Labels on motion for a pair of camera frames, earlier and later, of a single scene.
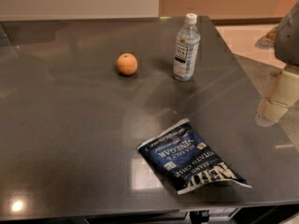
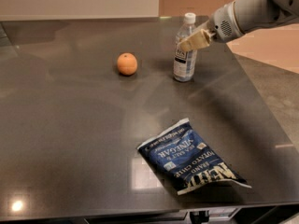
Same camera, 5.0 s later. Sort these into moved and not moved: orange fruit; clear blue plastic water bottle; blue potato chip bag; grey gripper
Moved: grey gripper
Not moved: clear blue plastic water bottle; orange fruit; blue potato chip bag
